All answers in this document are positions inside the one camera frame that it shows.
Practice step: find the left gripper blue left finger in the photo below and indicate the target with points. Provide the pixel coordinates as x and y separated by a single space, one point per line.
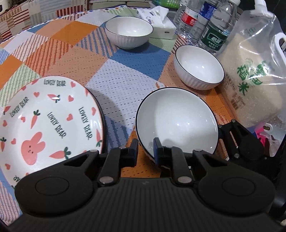
117 159

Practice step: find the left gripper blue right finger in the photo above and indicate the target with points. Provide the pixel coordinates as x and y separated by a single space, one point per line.
172 158

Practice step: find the white plate black rim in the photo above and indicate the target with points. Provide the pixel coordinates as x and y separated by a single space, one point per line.
104 127

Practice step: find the white bowl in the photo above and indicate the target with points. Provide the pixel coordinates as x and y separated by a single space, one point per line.
197 68
128 32
179 118

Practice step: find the white bunny carrot plate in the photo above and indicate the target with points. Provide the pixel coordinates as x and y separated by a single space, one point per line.
48 121

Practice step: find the clear rice bag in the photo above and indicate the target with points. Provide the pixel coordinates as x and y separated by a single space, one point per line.
254 65

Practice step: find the patchwork tablecloth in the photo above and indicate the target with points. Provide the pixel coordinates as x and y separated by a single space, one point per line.
77 47

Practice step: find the water bottle green label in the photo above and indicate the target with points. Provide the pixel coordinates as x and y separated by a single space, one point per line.
219 26

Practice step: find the water bottle red label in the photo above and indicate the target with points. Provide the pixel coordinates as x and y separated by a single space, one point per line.
186 17

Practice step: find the white tissue box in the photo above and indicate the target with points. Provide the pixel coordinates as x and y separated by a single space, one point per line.
157 17

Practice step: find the water bottle blue label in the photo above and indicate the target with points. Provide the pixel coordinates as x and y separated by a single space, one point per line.
207 9

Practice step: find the green plastic basket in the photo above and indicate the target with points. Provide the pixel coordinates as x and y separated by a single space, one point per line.
171 4

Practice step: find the patchwork counter cover cloth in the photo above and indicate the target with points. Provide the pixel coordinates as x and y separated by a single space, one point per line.
17 16

